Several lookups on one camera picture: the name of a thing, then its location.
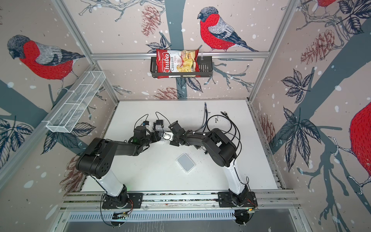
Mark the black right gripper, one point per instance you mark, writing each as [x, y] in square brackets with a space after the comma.
[174, 143]

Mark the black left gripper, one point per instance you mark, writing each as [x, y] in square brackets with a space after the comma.
[155, 136]

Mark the black adapter with cord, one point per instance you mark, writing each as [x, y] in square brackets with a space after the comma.
[158, 125]

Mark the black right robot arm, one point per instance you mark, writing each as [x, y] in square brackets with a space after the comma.
[221, 150]

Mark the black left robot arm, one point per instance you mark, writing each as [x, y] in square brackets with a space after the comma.
[96, 161]

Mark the red cassava chips bag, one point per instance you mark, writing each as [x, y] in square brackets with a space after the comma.
[179, 61]

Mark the black cable gold green plug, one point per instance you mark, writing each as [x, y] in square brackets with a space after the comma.
[236, 134]

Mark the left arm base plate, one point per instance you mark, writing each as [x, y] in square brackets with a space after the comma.
[123, 201]

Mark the black wire wall basket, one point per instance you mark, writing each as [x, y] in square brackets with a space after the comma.
[205, 67]

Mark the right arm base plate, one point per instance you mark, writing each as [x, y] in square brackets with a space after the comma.
[244, 200]

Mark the white mesh wall shelf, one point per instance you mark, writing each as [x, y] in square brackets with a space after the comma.
[78, 97]

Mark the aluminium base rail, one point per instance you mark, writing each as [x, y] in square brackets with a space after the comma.
[181, 200]

